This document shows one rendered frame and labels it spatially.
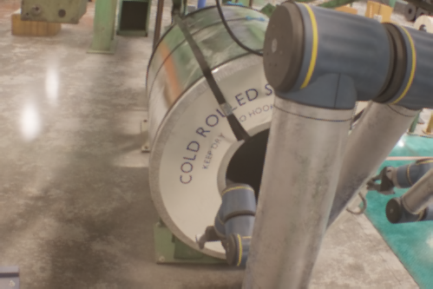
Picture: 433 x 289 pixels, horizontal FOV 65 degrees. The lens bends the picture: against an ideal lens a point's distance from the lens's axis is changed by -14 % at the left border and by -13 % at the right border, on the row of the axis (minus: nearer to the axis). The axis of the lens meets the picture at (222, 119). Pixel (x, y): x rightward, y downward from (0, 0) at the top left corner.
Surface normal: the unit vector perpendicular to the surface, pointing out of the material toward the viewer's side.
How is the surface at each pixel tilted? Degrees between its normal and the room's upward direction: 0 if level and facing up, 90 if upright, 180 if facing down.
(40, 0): 90
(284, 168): 84
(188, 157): 90
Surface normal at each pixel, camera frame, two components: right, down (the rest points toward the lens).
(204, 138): 0.18, 0.43
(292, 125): -0.59, 0.13
